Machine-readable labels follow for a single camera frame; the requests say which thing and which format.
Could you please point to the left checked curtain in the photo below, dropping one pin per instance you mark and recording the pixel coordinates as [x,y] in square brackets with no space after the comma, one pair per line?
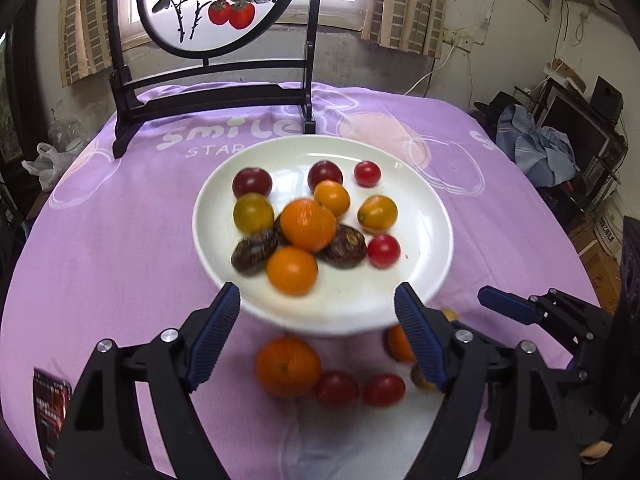
[83,48]

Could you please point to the yellow-orange oval tomato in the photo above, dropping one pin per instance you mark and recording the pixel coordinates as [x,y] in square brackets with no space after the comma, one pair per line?
[377,214]

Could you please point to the person's left hand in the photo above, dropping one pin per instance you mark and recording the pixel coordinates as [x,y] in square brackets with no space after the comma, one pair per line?
[595,452]

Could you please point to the yellow-orange round fruit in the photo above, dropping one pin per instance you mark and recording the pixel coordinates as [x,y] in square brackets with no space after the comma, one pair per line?
[252,213]

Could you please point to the bumpy mandarin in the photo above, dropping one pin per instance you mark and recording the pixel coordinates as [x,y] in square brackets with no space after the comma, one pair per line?
[397,345]
[288,367]
[308,225]

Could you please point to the smooth orange fruit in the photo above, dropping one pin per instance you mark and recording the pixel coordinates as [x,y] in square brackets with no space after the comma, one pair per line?
[292,271]

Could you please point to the blue clothes pile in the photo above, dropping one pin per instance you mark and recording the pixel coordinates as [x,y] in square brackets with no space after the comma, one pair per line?
[543,154]

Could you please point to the small orange tomato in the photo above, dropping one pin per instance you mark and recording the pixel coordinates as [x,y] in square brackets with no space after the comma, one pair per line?
[332,196]

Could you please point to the right checked curtain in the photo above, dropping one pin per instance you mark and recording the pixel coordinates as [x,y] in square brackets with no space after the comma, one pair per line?
[411,26]

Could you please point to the white oval plate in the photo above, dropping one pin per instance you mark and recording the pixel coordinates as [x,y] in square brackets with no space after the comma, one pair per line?
[342,302]

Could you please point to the red cherry tomato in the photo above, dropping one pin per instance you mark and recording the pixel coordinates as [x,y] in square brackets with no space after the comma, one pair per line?
[383,391]
[336,389]
[383,251]
[367,174]

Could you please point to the round painted screen stand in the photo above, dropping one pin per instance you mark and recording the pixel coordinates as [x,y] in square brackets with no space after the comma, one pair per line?
[203,31]

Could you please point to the black smartphone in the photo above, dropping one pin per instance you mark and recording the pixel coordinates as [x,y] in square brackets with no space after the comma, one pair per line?
[51,396]

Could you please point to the purple tablecloth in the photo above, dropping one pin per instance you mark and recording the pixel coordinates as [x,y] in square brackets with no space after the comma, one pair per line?
[111,255]

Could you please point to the wall power socket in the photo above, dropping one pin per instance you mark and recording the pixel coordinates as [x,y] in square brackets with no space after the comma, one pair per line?
[458,39]

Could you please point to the large dark mangosteen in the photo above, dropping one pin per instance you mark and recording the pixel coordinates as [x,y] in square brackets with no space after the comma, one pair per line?
[252,252]

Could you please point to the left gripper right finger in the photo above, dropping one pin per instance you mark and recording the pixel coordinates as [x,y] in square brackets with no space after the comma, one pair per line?
[530,434]

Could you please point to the checked curtain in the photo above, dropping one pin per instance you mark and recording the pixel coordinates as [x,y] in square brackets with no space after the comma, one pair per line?
[83,48]
[411,26]

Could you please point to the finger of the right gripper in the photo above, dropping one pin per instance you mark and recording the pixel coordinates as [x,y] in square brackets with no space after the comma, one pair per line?
[509,305]

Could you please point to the dark red plum tomato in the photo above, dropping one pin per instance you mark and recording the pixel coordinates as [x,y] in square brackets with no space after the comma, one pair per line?
[251,180]

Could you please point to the white plastic bag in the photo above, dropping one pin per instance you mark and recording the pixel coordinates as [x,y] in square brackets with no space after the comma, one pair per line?
[49,165]

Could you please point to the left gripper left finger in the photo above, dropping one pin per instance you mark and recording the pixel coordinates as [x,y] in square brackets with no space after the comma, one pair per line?
[102,435]

